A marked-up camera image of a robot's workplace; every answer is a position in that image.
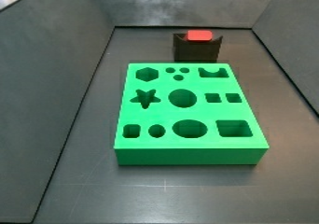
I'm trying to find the red square-circle object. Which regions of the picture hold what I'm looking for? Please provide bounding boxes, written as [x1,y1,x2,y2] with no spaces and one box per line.
[186,30,214,42]

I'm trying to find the black curved regrasp stand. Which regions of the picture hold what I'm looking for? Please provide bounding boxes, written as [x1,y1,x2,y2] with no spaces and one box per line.
[174,34,223,63]

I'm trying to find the green shape-sorter fixture block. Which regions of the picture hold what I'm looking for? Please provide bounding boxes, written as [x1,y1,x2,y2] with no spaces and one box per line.
[114,63,270,165]

